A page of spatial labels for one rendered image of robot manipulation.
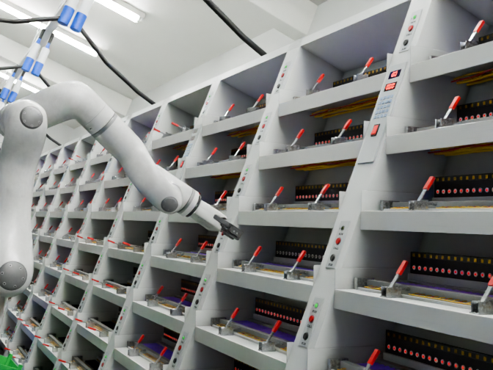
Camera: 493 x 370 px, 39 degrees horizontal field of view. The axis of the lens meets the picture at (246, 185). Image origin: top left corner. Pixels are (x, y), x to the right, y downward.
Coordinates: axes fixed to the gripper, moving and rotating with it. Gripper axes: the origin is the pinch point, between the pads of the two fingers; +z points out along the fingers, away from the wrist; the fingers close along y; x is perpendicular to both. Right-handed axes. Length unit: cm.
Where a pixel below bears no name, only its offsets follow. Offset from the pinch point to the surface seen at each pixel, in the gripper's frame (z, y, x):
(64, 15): -72, -190, 87
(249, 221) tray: 6.9, -9.6, 7.9
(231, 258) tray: 11.3, -17.7, -4.0
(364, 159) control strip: 3, 47, 25
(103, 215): 6, -197, 7
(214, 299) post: 13.1, -17.9, -18.0
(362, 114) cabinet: 18, 3, 56
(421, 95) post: 6, 52, 46
